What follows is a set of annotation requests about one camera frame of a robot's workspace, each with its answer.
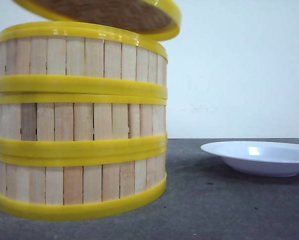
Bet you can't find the bamboo steamer basket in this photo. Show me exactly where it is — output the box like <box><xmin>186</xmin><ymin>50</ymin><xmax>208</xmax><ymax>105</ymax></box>
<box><xmin>0</xmin><ymin>93</ymin><xmax>167</xmax><ymax>167</ymax></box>
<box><xmin>0</xmin><ymin>21</ymin><xmax>167</xmax><ymax>105</ymax></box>
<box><xmin>0</xmin><ymin>154</ymin><xmax>167</xmax><ymax>221</ymax></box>

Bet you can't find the woven bamboo steamer lid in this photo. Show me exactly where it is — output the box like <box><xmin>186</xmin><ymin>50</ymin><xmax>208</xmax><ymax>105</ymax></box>
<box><xmin>16</xmin><ymin>0</ymin><xmax>182</xmax><ymax>41</ymax></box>

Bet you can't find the white shallow plate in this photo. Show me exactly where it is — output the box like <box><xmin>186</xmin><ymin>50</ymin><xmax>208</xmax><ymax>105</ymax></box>
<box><xmin>200</xmin><ymin>140</ymin><xmax>299</xmax><ymax>178</ymax></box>

